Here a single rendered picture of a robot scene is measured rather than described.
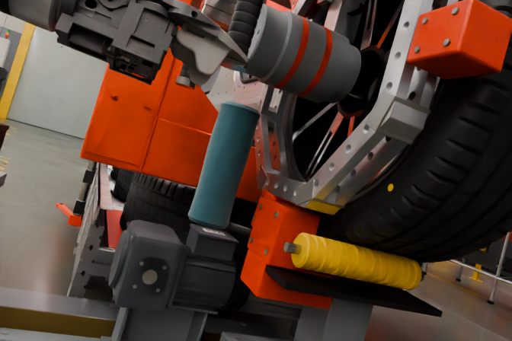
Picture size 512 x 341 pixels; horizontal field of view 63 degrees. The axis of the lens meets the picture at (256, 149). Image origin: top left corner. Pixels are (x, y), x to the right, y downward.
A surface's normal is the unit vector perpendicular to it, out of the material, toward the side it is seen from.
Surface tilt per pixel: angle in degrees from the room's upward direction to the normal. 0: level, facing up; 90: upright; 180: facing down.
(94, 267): 90
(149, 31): 76
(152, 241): 68
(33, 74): 90
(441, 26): 90
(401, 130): 135
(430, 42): 90
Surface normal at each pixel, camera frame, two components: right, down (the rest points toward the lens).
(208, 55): 0.40, -0.17
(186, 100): 0.35, 0.06
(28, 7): -0.08, 0.75
